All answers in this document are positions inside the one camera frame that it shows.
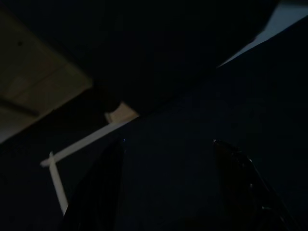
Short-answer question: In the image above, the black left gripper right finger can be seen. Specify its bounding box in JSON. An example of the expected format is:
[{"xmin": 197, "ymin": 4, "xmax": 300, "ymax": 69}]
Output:
[{"xmin": 212, "ymin": 139, "xmax": 301, "ymax": 231}]

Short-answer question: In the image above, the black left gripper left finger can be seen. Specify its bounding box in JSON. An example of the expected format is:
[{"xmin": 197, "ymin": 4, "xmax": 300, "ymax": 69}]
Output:
[{"xmin": 61, "ymin": 141, "xmax": 126, "ymax": 231}]

